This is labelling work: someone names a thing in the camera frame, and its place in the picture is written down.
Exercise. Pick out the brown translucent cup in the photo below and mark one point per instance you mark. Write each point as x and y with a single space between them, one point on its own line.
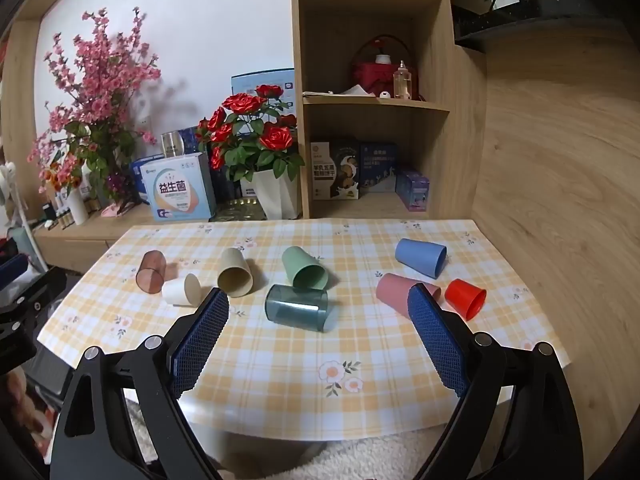
150 275

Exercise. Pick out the dark teal translucent cup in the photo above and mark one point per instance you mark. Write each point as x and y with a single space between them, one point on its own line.
300 310

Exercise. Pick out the white slim vase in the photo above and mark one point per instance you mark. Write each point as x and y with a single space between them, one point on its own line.
77 210

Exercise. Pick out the navy blue box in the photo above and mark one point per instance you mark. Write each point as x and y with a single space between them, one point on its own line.
378 165

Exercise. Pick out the silver metal tin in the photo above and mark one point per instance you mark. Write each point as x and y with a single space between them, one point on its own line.
172 145

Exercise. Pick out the clear glass bottle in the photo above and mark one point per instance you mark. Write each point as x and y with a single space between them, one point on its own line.
401 82

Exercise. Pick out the black speckled shelf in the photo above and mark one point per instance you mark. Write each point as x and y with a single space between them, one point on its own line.
550 15

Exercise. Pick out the pink blossom bouquet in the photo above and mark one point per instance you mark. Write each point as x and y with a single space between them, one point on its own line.
100 105

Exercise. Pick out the white paper sheets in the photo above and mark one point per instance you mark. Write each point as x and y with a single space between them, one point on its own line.
355 91

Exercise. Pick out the blue cup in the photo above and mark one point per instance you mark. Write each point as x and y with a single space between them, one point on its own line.
417 255

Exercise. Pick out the pink small dish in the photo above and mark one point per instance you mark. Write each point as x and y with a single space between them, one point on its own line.
114 211

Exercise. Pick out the red rose plant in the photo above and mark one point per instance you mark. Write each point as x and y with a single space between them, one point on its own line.
272 137

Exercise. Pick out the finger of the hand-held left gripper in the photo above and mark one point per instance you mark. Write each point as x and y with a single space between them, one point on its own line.
12 267

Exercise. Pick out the low wooden cabinet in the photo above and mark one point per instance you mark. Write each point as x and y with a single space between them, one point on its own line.
75 250

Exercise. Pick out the white angular flower pot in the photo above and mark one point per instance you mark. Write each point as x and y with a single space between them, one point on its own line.
272 195

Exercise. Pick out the dark blue patterned box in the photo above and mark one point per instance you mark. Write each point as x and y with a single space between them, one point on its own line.
192 140

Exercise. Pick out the white cup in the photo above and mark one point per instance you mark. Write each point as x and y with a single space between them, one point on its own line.
175 292

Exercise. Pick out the yellow checked floral tablecloth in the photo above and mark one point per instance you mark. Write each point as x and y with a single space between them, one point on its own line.
280 360

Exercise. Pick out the row of small bottles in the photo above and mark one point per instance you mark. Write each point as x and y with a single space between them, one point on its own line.
55 215

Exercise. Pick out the beige cup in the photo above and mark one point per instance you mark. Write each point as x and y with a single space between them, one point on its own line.
232 266

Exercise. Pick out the pink cup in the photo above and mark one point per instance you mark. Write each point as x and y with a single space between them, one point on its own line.
392 292

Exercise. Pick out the purple box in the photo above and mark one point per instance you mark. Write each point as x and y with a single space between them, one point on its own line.
412 192

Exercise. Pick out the light blue carton box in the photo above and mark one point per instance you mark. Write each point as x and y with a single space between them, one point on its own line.
175 190

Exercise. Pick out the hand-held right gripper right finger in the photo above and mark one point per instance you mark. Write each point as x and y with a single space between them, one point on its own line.
437 345

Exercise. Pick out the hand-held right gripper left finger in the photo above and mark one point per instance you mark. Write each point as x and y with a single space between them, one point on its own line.
200 340

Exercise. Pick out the beige and black snack box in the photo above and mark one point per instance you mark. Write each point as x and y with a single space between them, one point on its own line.
325 175

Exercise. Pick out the green cup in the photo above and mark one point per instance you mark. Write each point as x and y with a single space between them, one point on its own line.
297 262

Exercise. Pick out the red cup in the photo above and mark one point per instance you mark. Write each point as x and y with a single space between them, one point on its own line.
460 295

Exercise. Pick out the wooden shelf unit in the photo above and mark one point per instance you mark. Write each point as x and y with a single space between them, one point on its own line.
462 135

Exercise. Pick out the blue and white flat box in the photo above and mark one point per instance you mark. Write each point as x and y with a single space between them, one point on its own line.
245 85

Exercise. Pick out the gold patterned tray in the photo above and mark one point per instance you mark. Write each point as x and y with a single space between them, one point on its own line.
235 212

